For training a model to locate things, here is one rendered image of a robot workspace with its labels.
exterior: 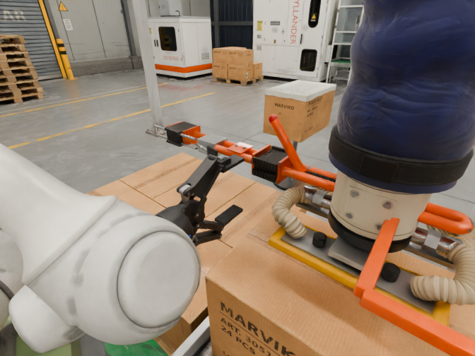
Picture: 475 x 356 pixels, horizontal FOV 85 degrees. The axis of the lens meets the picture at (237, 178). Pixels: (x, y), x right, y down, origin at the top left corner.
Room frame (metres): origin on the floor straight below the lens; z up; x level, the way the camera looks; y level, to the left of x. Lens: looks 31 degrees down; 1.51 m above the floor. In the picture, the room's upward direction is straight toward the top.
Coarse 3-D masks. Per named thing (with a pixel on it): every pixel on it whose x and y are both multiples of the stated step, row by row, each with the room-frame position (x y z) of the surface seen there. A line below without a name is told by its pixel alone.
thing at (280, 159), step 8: (256, 152) 0.61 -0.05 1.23; (264, 152) 0.63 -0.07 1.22; (272, 152) 0.63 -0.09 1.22; (280, 152) 0.63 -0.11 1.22; (256, 160) 0.58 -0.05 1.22; (264, 160) 0.57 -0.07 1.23; (272, 160) 0.58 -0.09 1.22; (280, 160) 0.58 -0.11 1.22; (288, 160) 0.58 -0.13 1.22; (256, 168) 0.59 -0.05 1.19; (264, 168) 0.57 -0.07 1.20; (272, 168) 0.55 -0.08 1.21; (280, 168) 0.55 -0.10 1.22; (264, 176) 0.56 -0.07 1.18; (272, 176) 0.55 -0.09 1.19; (280, 176) 0.55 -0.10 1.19
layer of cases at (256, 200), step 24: (144, 168) 1.78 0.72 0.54; (168, 168) 1.78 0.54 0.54; (192, 168) 1.78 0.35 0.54; (96, 192) 1.45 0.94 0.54; (120, 192) 1.45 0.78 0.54; (144, 192) 1.45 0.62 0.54; (168, 192) 1.45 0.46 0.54; (216, 192) 1.45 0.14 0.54; (240, 192) 1.45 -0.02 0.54; (264, 192) 1.45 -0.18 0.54; (216, 216) 1.19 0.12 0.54; (240, 216) 1.19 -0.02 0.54; (264, 216) 1.19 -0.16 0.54; (216, 240) 1.00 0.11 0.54; (192, 312) 0.61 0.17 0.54; (168, 336) 0.68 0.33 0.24
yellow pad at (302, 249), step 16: (272, 240) 0.44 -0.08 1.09; (288, 240) 0.43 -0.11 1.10; (304, 240) 0.43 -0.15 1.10; (320, 240) 0.41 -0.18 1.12; (304, 256) 0.39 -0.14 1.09; (320, 256) 0.38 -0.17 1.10; (336, 272) 0.35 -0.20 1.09; (352, 272) 0.34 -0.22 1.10; (384, 272) 0.33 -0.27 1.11; (400, 272) 0.34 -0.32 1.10; (352, 288) 0.32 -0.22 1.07; (384, 288) 0.31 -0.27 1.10; (400, 288) 0.31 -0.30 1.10; (416, 304) 0.27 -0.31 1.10; (432, 304) 0.27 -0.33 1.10; (448, 304) 0.28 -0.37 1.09; (448, 320) 0.25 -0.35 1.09
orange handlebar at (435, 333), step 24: (240, 144) 0.69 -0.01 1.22; (288, 168) 0.55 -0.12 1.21; (312, 168) 0.56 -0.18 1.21; (432, 216) 0.37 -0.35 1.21; (456, 216) 0.38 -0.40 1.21; (384, 240) 0.31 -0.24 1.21; (360, 288) 0.22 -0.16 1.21; (384, 312) 0.19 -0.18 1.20; (408, 312) 0.19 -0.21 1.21; (432, 336) 0.16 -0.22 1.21; (456, 336) 0.16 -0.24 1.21
